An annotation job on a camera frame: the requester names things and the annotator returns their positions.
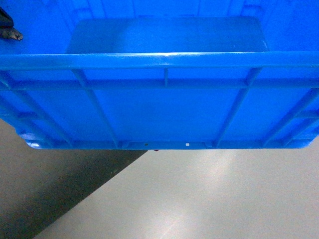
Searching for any blue plastic crate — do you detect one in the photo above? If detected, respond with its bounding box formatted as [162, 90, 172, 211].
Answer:
[0, 0, 319, 150]

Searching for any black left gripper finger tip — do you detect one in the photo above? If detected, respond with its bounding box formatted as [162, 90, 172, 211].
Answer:
[0, 7, 23, 40]

